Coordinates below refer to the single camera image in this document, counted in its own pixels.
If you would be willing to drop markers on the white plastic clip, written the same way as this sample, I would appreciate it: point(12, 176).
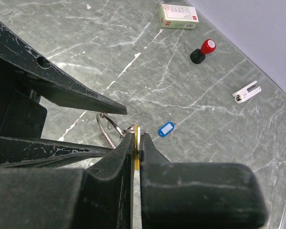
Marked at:
point(246, 92)

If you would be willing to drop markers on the white cardboard box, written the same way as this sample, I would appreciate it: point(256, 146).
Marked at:
point(177, 17)

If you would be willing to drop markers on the blue tagged key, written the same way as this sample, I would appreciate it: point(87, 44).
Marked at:
point(168, 130)

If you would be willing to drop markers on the red black stamp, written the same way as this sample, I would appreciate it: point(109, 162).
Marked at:
point(198, 55)

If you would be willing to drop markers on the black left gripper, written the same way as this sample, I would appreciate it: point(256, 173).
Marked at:
point(24, 75)

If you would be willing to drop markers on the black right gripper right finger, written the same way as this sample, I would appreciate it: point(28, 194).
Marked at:
point(197, 195)

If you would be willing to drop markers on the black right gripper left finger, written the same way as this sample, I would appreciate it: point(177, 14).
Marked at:
point(99, 197)

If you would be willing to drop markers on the silver keyring with keys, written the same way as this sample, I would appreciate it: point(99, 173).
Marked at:
point(112, 124)

